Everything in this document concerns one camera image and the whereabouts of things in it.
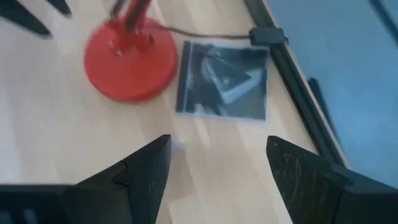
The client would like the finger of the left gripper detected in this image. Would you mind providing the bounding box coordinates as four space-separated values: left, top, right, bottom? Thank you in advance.
46 0 73 17
0 0 53 37

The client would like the black aluminium table frame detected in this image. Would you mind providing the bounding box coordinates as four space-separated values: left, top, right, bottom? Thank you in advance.
244 0 349 169

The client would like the black jewel case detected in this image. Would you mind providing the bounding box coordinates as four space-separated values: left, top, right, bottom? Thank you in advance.
175 40 270 121

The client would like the red desk lamp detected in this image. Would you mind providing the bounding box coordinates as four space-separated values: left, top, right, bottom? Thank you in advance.
83 0 178 103

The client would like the black lamp cable with switch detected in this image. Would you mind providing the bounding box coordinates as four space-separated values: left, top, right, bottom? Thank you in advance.
149 21 286 47

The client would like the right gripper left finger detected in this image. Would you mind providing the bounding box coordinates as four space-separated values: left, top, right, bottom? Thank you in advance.
62 134 172 224

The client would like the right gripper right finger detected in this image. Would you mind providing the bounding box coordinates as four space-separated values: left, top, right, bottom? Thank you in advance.
266 136 398 224

